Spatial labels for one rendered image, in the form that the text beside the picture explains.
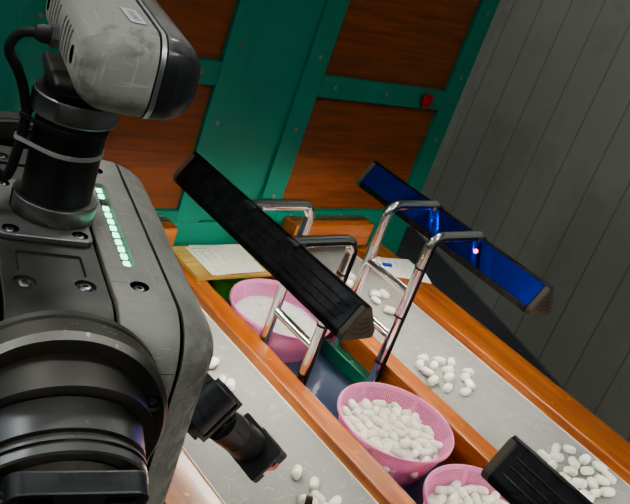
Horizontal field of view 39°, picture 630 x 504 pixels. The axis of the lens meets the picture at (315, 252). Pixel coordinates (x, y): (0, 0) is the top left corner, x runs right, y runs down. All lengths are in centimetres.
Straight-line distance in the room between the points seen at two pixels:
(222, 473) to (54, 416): 111
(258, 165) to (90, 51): 174
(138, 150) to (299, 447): 80
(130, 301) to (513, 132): 389
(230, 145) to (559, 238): 219
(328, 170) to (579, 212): 178
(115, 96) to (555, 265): 359
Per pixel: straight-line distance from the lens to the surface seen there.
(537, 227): 425
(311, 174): 248
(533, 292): 201
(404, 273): 264
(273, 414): 187
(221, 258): 231
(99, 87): 63
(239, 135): 227
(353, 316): 158
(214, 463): 170
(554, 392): 238
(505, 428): 218
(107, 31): 63
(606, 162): 400
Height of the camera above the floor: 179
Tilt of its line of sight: 24 degrees down
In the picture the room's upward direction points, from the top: 20 degrees clockwise
